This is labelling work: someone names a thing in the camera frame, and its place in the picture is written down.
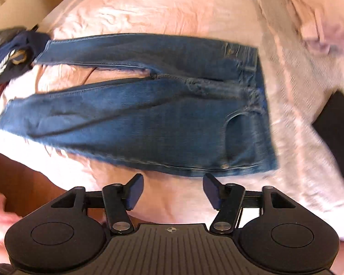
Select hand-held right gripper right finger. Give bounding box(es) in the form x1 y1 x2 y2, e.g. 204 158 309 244
203 173 296 234

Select blue denim jeans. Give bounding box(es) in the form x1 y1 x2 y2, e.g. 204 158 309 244
0 33 279 179

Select black cloth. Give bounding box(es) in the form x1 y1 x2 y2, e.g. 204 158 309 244
311 91 344 164

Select pink fleece blanket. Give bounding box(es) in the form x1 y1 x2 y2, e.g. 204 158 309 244
0 0 279 227

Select pink curtain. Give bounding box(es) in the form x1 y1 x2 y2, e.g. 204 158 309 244
0 190 24 267

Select faded grey-blue garment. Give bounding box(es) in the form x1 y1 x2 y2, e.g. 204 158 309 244
0 27 28 61

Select pale pink crumpled garment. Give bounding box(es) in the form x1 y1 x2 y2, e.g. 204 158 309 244
276 0 344 57

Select white woven striped blanket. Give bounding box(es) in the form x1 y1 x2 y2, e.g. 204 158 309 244
251 0 344 242

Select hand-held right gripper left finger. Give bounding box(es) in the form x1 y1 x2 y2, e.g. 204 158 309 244
51 173 145 234

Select navy garment with striped print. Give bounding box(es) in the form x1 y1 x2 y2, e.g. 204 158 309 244
0 31 51 85

